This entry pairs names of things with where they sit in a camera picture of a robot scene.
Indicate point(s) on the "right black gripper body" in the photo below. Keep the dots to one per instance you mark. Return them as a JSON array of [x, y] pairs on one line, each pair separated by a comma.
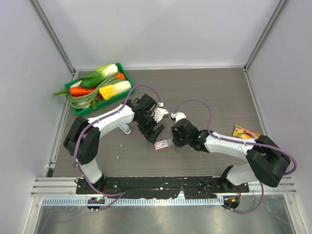
[[185, 141]]

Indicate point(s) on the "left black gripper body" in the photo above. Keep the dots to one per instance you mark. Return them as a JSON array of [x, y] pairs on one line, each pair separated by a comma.
[[147, 124]]

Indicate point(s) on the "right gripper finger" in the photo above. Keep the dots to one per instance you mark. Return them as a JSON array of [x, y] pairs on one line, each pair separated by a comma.
[[177, 139], [173, 130]]

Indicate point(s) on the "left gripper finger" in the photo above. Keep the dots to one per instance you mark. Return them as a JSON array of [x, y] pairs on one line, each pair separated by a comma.
[[158, 130], [151, 137]]

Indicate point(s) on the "red white staple box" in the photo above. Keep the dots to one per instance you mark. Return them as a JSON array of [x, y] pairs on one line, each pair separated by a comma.
[[163, 144]]

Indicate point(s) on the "light blue white stapler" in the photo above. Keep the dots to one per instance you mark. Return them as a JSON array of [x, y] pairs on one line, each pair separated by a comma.
[[125, 128]]

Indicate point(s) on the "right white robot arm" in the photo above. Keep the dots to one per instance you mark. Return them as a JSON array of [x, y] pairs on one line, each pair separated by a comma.
[[264, 160]]

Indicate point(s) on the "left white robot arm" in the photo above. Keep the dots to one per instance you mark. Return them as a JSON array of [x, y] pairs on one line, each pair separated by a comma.
[[83, 138]]

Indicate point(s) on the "yellow white napa cabbage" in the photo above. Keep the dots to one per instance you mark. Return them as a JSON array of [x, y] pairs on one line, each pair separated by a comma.
[[109, 91]]

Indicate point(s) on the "small orange carrot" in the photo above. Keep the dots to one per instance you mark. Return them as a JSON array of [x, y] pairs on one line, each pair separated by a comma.
[[120, 76]]

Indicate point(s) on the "orange candy bag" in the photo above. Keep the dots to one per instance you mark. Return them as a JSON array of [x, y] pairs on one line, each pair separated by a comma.
[[243, 133]]

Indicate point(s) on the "white green bok choy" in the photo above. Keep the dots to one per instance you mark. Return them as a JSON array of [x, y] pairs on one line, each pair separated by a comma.
[[98, 76]]

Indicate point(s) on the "green plastic tray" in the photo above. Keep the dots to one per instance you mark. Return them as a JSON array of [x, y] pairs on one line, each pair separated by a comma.
[[103, 103]]

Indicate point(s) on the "green long beans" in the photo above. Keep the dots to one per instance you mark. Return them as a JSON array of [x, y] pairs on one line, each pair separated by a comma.
[[89, 100]]

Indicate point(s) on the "large orange carrot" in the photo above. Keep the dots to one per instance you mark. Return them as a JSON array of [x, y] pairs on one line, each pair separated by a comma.
[[80, 91]]

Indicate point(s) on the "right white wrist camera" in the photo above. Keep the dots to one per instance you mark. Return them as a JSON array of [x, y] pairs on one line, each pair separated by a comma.
[[178, 116]]

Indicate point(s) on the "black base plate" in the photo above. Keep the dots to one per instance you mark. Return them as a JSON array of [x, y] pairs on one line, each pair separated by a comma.
[[193, 187]]

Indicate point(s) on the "white slotted cable duct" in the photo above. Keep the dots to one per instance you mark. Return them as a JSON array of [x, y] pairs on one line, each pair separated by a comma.
[[91, 201]]

